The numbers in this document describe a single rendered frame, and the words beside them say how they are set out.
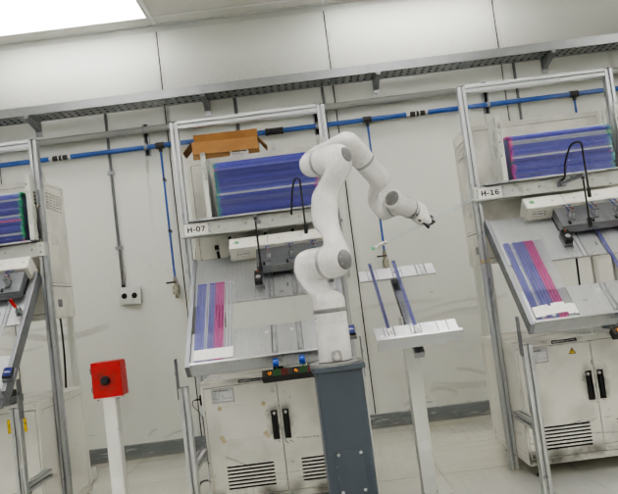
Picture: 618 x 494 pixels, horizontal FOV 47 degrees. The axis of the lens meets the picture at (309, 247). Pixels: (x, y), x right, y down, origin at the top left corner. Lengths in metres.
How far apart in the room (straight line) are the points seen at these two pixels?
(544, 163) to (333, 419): 1.78
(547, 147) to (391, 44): 1.93
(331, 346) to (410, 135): 2.83
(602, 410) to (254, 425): 1.59
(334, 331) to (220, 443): 1.08
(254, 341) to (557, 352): 1.39
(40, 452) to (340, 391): 1.62
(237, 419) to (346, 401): 0.95
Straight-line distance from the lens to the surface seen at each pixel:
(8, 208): 3.78
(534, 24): 5.54
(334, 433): 2.54
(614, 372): 3.60
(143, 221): 5.13
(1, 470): 3.69
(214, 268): 3.51
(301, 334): 3.09
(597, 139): 3.80
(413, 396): 3.13
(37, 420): 3.59
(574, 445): 3.59
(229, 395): 3.36
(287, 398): 3.34
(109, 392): 3.27
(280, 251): 3.43
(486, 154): 3.82
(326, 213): 2.57
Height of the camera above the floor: 0.95
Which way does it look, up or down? 4 degrees up
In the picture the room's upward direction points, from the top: 7 degrees counter-clockwise
